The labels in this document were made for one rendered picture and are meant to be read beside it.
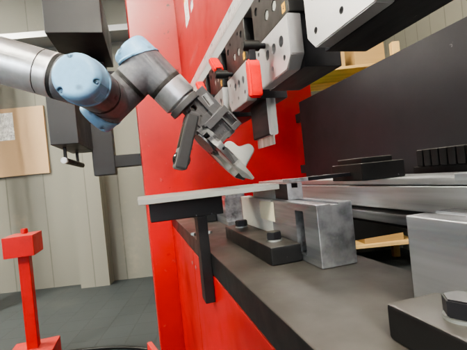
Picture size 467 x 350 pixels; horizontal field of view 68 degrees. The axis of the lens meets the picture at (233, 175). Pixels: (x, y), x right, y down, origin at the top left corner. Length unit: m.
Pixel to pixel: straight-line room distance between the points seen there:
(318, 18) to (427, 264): 0.30
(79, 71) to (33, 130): 3.81
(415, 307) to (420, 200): 0.43
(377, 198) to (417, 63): 0.45
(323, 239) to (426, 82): 0.68
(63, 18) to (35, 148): 2.63
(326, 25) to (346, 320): 0.32
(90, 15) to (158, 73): 1.20
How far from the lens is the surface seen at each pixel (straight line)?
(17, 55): 0.65
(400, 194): 0.78
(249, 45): 0.62
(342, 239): 0.55
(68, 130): 1.73
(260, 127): 0.76
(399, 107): 1.17
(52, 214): 4.31
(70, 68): 0.59
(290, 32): 0.55
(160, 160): 1.56
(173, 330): 1.69
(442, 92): 1.07
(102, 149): 2.12
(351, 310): 0.40
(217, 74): 0.81
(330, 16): 0.45
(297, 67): 0.55
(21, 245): 2.37
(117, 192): 4.04
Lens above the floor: 1.03
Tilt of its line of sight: level
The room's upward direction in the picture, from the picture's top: 6 degrees counter-clockwise
